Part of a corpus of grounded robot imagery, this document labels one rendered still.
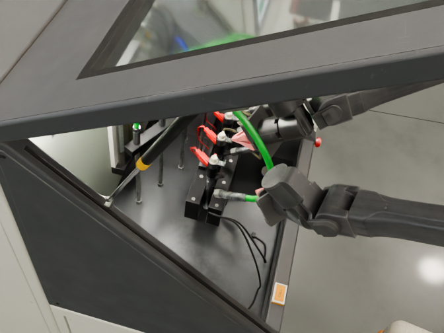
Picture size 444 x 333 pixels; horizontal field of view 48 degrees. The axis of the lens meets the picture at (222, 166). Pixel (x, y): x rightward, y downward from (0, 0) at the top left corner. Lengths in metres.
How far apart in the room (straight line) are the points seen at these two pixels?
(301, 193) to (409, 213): 0.18
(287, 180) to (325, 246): 1.67
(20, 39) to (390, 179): 2.28
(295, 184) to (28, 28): 0.54
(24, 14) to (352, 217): 0.67
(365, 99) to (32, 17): 0.64
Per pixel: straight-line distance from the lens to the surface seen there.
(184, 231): 1.44
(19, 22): 0.98
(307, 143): 1.54
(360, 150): 2.93
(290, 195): 0.86
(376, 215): 0.80
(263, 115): 1.09
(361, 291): 2.44
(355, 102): 1.01
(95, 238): 0.97
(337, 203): 0.84
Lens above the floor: 2.07
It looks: 52 degrees down
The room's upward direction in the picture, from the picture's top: 11 degrees clockwise
